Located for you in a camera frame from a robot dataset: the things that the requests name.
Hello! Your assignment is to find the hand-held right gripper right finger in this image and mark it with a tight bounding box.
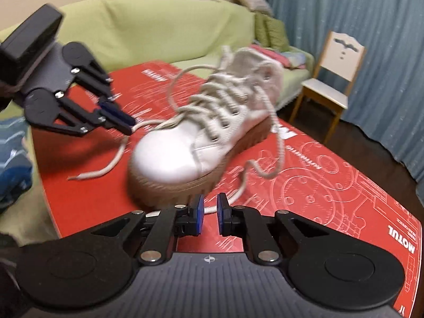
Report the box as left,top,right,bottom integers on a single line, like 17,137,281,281
218,193,333,266

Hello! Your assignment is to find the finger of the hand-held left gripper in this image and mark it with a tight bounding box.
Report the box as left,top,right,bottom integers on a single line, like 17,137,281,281
31,93,132,138
71,58,136,126

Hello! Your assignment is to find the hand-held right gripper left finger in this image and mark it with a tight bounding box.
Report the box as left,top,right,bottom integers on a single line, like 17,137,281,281
89,195,205,266

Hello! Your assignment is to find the white high-top shoe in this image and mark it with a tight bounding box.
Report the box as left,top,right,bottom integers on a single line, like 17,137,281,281
127,47,285,211

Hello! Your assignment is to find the white shoelace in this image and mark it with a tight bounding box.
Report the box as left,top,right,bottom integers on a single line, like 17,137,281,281
66,45,285,214

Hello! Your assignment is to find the blue printed cloth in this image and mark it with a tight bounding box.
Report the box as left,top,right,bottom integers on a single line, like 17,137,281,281
0,117,34,209

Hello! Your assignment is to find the green covered sofa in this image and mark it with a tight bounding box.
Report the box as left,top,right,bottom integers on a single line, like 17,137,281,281
0,0,315,242

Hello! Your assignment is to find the red printed board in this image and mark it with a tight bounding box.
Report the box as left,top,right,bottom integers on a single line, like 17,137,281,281
31,60,424,318

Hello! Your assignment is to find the pink folded cloth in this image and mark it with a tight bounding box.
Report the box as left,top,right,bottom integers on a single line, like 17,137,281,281
250,44,282,60

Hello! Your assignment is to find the wooden chair with white seat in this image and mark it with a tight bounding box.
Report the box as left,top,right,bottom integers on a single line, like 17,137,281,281
288,30,368,144

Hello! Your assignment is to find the green chevron pillow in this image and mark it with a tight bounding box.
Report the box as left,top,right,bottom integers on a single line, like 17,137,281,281
265,16,289,52
254,13,270,47

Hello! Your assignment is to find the person's black jacket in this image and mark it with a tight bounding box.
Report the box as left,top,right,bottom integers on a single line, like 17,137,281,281
0,232,34,318

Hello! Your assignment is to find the pastel folded blanket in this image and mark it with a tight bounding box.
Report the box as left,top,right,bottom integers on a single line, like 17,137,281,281
281,48,307,70

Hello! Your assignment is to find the blue curtain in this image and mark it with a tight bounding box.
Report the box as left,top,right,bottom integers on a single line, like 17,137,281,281
262,0,424,186

